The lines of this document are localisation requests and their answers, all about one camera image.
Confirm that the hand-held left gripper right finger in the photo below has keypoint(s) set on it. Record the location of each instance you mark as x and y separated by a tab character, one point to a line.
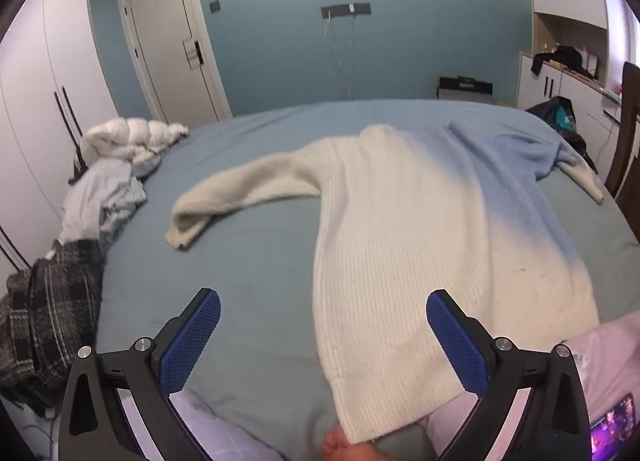
457	341

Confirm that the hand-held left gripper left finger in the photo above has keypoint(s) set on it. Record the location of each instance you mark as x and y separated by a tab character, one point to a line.
192	341

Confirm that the white knitted sweater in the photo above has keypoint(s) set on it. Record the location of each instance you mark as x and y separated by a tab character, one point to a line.
400	241

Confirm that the bed with light blue sheet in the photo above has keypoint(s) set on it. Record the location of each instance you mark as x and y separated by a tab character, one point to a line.
240	266

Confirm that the black and white plaid cloth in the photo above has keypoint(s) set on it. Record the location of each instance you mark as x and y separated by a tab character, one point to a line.
55	301

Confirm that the person's foot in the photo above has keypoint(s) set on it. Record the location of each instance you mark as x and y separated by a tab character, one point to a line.
350	448

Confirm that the pink pajama pants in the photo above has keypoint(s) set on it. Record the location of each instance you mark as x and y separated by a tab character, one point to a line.
610	341

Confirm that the grey-blue crumpled cloth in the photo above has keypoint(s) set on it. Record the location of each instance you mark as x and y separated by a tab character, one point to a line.
95	196

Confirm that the smartphone with lit screen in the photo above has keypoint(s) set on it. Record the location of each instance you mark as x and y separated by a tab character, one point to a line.
617	421

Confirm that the white fluffy garment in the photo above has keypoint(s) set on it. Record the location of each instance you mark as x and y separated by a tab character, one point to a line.
130	138

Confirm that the black bag with teal patch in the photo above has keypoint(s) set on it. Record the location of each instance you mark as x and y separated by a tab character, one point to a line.
560	116

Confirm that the black flat box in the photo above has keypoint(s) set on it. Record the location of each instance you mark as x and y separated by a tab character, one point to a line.
465	88

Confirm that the wooden chair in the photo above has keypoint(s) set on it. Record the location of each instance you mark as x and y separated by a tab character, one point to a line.
627	141

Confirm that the white wardrobe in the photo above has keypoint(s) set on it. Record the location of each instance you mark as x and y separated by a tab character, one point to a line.
35	91

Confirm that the white room door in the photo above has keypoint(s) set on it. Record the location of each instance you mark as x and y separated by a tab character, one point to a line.
165	31

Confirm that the dark wall switch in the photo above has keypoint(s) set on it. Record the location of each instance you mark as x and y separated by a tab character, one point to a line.
215	6

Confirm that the wall-mounted power strip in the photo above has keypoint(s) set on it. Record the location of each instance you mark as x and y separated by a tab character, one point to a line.
345	10

